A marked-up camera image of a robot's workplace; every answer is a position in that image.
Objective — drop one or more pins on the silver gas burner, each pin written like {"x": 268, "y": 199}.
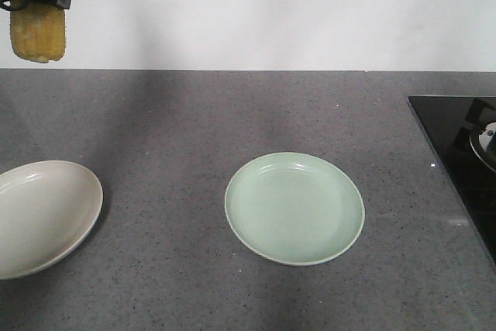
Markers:
{"x": 482, "y": 142}

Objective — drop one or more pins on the black glass cooktop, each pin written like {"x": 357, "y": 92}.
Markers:
{"x": 447, "y": 122}

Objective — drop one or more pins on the green round plate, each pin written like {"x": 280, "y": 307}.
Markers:
{"x": 294, "y": 209}

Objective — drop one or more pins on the beige round plate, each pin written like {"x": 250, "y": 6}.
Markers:
{"x": 48, "y": 208}

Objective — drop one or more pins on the yellow corn cob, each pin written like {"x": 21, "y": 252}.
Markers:
{"x": 38, "y": 33}

